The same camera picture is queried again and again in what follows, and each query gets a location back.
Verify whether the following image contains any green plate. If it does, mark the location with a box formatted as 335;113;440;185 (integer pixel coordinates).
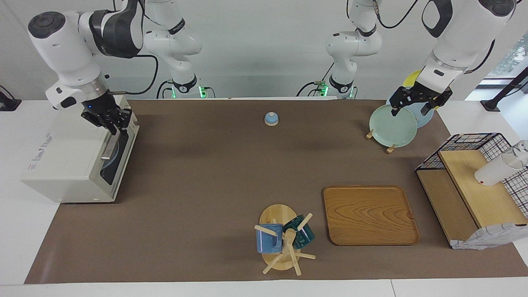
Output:
369;104;418;148

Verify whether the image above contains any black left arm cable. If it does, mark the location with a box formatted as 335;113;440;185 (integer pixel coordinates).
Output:
373;0;420;29

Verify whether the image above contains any yellow plate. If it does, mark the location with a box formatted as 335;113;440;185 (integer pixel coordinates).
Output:
402;69;440;111

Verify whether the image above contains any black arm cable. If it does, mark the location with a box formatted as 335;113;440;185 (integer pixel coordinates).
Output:
373;0;420;29
124;54;160;96

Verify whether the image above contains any black angled stand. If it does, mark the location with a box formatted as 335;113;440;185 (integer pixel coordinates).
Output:
480;66;528;112

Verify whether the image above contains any blue mug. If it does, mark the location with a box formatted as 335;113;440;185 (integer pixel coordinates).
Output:
256;224;284;254

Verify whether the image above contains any wooden mug tree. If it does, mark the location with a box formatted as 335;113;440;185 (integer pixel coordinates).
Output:
254;204;316;276

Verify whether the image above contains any dark green mug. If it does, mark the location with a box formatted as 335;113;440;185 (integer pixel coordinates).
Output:
283;214;316;250

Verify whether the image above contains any wooden plate rack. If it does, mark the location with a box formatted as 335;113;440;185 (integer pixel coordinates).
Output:
365;129;397;154

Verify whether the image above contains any large light blue plate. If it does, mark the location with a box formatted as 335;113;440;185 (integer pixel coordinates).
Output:
386;92;434;129

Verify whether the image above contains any black clamp base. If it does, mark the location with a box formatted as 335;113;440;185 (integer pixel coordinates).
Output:
0;85;22;112

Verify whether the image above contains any white toaster oven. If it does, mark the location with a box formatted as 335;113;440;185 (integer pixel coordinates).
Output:
21;95;140;203

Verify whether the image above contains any white cup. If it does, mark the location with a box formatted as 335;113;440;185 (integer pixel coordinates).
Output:
474;152;525;187

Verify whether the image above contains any clear glass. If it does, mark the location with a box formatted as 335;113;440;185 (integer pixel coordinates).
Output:
513;140;528;166

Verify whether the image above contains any brown table mat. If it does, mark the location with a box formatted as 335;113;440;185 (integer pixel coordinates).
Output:
24;99;528;284

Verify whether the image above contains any wire and wood shelf rack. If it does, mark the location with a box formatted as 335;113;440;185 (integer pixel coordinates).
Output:
415;133;528;249

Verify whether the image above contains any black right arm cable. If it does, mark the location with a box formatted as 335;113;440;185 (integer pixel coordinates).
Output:
124;54;160;96

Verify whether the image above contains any wooden tray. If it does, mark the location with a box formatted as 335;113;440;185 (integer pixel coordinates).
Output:
323;186;420;246

